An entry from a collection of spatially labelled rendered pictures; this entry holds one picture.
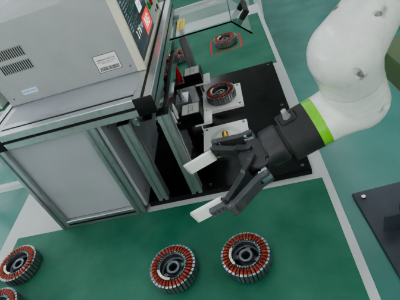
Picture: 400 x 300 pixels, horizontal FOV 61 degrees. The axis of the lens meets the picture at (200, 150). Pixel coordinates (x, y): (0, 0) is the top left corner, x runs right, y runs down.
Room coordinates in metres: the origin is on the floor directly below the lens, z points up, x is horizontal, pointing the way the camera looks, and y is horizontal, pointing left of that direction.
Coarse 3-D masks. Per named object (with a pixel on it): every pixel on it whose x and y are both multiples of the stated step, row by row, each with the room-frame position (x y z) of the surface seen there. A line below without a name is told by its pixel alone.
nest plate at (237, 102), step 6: (234, 84) 1.15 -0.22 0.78; (240, 90) 1.08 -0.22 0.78; (204, 96) 1.14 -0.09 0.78; (240, 96) 1.05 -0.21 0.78; (204, 102) 1.10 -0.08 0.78; (228, 102) 1.04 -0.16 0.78; (234, 102) 1.03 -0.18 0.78; (240, 102) 1.01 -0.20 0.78; (204, 108) 1.06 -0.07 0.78; (210, 108) 1.05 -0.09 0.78; (216, 108) 1.03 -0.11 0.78; (222, 108) 1.02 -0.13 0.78; (228, 108) 1.01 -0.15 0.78; (234, 108) 1.01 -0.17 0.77
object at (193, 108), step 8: (192, 104) 0.89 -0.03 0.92; (200, 104) 0.87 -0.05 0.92; (184, 112) 0.86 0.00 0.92; (192, 112) 0.85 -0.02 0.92; (200, 112) 0.83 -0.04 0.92; (208, 112) 0.87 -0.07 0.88; (184, 120) 0.85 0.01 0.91; (192, 120) 0.84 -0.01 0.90; (200, 120) 0.83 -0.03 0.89; (208, 120) 0.84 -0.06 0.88; (160, 128) 0.87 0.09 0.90
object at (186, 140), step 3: (180, 132) 0.91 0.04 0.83; (183, 132) 0.91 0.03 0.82; (186, 132) 0.90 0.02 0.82; (183, 135) 0.89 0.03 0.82; (186, 135) 0.89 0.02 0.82; (183, 138) 0.88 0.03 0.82; (186, 138) 0.87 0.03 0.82; (189, 138) 0.91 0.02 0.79; (186, 141) 0.86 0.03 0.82; (189, 141) 0.89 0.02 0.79; (186, 144) 0.85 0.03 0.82; (189, 144) 0.88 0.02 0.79; (186, 147) 0.85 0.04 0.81; (189, 147) 0.86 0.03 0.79; (189, 150) 0.85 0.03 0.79; (189, 153) 0.85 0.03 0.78
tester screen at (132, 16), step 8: (120, 0) 0.84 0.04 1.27; (128, 0) 0.90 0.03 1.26; (128, 8) 0.87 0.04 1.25; (136, 8) 0.94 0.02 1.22; (144, 8) 1.02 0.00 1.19; (128, 16) 0.85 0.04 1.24; (136, 16) 0.91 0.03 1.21; (128, 24) 0.82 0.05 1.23; (136, 24) 0.88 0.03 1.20; (144, 32) 0.92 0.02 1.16; (136, 40) 0.83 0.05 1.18; (144, 48) 0.86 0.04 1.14
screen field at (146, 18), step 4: (144, 12) 1.00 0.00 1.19; (148, 12) 1.05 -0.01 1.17; (144, 16) 0.99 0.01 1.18; (148, 16) 1.03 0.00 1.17; (144, 20) 0.97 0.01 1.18; (148, 20) 1.01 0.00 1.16; (144, 24) 0.95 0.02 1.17; (148, 24) 0.99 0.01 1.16; (148, 28) 0.98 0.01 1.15; (148, 32) 0.96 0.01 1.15
